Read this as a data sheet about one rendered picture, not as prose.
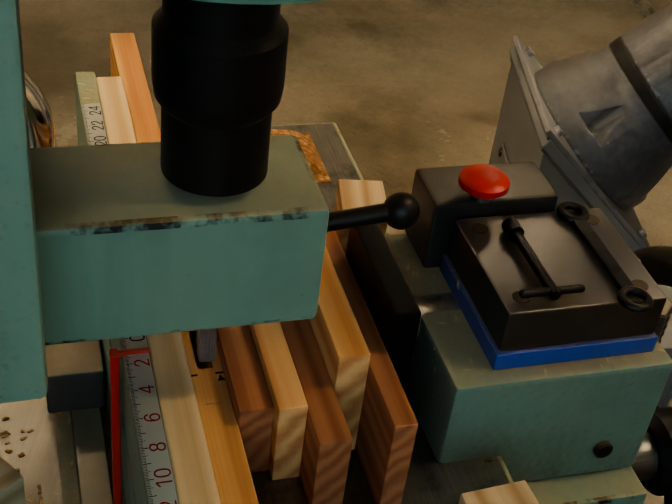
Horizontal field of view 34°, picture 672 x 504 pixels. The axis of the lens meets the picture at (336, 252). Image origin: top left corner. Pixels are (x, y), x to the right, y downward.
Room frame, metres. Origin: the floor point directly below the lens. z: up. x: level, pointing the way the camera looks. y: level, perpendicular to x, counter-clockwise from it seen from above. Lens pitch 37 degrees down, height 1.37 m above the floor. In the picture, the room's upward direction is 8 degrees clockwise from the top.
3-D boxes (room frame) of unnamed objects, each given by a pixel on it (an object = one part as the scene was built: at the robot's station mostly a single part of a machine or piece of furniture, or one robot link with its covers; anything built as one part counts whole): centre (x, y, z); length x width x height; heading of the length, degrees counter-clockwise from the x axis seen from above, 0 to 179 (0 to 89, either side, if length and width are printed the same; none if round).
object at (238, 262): (0.43, 0.08, 1.03); 0.14 x 0.07 x 0.09; 110
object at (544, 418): (0.52, -0.11, 0.92); 0.15 x 0.13 x 0.09; 20
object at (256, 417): (0.49, 0.06, 0.93); 0.18 x 0.02 x 0.05; 20
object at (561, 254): (0.52, -0.11, 0.99); 0.13 x 0.11 x 0.06; 20
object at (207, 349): (0.44, 0.06, 0.97); 0.01 x 0.01 x 0.05; 20
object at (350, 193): (0.62, -0.01, 0.92); 0.04 x 0.03 x 0.04; 9
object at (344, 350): (0.51, 0.01, 0.94); 0.17 x 0.02 x 0.07; 20
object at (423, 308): (0.49, -0.06, 0.95); 0.09 x 0.07 x 0.09; 20
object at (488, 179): (0.54, -0.08, 1.02); 0.03 x 0.03 x 0.01
